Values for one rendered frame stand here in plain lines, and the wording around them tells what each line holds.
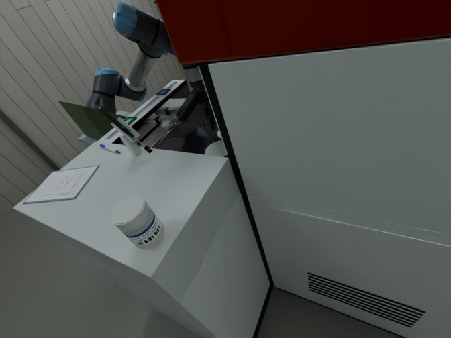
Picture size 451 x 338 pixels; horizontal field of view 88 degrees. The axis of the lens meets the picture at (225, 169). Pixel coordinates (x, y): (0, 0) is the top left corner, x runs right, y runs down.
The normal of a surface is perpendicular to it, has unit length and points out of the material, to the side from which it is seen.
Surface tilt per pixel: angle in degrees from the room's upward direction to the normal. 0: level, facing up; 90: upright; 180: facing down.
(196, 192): 0
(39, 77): 90
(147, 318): 0
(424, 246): 90
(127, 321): 0
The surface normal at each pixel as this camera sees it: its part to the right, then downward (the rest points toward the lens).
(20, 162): 0.79, 0.23
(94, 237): -0.26, -0.72
